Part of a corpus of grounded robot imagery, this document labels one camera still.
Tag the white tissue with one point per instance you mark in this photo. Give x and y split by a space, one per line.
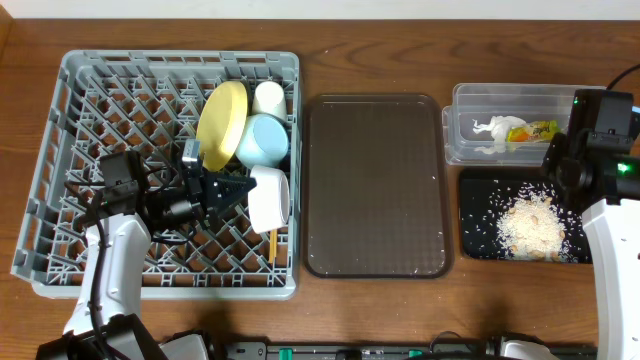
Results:
499 128

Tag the yellow plate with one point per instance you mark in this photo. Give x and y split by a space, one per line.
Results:
221 124

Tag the dark brown serving tray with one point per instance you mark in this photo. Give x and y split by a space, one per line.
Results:
376 199

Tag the light blue bowl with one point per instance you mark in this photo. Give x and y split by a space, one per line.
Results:
264 142

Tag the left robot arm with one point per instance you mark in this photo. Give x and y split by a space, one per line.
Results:
122 220

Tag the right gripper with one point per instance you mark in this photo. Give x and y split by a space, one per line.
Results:
569 141

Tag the white bowl with food scraps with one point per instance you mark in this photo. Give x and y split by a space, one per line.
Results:
269 200

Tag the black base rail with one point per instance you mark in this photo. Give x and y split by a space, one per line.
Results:
350 351

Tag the yellow snack wrapper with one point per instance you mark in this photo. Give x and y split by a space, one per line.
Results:
539 131

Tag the pile of rice and peanuts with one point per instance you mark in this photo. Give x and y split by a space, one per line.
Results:
530 225

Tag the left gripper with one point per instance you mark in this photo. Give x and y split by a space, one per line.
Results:
204 195

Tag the white plastic cup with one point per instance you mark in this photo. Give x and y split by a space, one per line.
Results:
269 98

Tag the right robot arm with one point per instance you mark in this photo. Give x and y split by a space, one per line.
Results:
593 163

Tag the black plastic tray bin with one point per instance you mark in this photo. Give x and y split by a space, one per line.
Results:
480 225

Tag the grey plastic dishwasher rack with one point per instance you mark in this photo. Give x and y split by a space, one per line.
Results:
107 101

